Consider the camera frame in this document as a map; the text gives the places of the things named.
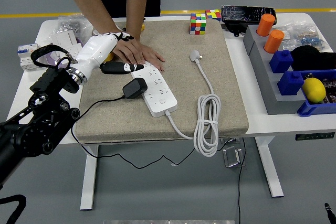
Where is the white table leg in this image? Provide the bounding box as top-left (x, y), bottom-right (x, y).
top-left (79, 145), bottom-right (99, 211)
top-left (255, 136), bottom-right (285, 198)

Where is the grey-brown table mat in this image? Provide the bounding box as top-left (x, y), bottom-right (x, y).
top-left (74, 19), bottom-right (249, 145)

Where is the black film-wrapped box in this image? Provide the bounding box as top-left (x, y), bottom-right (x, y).
top-left (220, 5), bottom-right (278, 38)

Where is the blue peg block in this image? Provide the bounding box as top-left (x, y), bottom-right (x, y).
top-left (277, 70), bottom-right (305, 97)
top-left (269, 49), bottom-right (294, 74)

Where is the white power strip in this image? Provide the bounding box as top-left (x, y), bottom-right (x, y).
top-left (130, 61), bottom-right (177, 118)

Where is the table height control panel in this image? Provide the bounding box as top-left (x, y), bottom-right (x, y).
top-left (295, 132), bottom-right (335, 141)

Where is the white wall socket panel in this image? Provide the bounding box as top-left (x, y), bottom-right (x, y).
top-left (64, 45), bottom-right (84, 57)

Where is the white circuit breaker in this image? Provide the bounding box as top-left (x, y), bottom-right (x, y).
top-left (17, 43), bottom-right (40, 72)

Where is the clear bag of screws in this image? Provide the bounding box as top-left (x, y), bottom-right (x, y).
top-left (56, 14), bottom-right (95, 41)

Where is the small colourful puzzle cube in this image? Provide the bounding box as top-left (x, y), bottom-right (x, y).
top-left (205, 9), bottom-right (222, 22)

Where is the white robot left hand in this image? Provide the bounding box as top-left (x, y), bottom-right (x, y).
top-left (75, 31), bottom-right (144, 78)

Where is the purple bowl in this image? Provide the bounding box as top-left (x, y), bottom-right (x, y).
top-left (39, 37), bottom-right (85, 69)

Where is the yellow lemon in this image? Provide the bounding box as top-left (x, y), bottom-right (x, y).
top-left (301, 77), bottom-right (327, 104)

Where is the black floor cable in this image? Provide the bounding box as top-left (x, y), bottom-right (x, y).
top-left (237, 137), bottom-right (247, 224)

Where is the thin black adapter cord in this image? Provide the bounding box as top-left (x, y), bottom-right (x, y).
top-left (70, 95), bottom-right (236, 169)

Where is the orange cylinder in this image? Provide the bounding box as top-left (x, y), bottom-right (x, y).
top-left (264, 29), bottom-right (285, 54)
top-left (256, 13), bottom-right (276, 37)

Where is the clear acrylic stand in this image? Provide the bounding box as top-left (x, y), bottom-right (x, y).
top-left (219, 137), bottom-right (241, 145)
top-left (222, 145), bottom-right (246, 168)

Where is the white switch panel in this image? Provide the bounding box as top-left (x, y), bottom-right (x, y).
top-left (49, 30), bottom-right (78, 48)

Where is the person's right hand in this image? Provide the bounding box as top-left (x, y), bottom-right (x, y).
top-left (111, 26), bottom-right (145, 65)

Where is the blue plastic bin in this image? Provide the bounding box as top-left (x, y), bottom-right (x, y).
top-left (296, 69), bottom-right (336, 118)

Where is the white power strip cable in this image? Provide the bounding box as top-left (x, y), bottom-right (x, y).
top-left (163, 49), bottom-right (222, 157)

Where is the clear bag of parts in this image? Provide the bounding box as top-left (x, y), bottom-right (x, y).
top-left (275, 22), bottom-right (330, 53)

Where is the person's left hand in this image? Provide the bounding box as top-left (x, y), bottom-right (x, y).
top-left (139, 40), bottom-right (166, 72)

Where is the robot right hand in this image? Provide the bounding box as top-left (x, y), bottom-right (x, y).
top-left (324, 202), bottom-right (336, 222)

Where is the grey stepped peg base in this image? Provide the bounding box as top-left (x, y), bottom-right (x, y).
top-left (243, 24), bottom-right (313, 116)

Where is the large colourful puzzle cube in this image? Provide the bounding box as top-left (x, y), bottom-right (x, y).
top-left (190, 13), bottom-right (207, 36)

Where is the black power adapter plug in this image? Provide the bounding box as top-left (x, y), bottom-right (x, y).
top-left (122, 77), bottom-right (148, 100)

